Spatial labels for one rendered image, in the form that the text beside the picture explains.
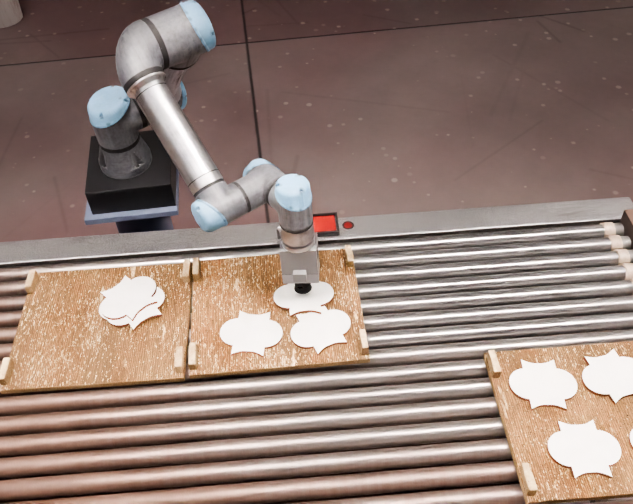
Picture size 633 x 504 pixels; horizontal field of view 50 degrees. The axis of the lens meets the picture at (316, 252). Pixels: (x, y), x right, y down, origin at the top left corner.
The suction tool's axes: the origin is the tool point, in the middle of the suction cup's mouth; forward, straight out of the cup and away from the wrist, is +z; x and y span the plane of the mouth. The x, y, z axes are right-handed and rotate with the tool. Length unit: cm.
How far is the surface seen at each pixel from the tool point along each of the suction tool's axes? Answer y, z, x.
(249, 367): -11.5, 4.6, -20.2
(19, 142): -167, 80, 188
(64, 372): -53, 3, -22
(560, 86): 130, 86, 238
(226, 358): -17.0, 4.3, -17.8
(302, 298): -0.2, 2.3, -1.4
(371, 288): 16.6, 5.5, 4.7
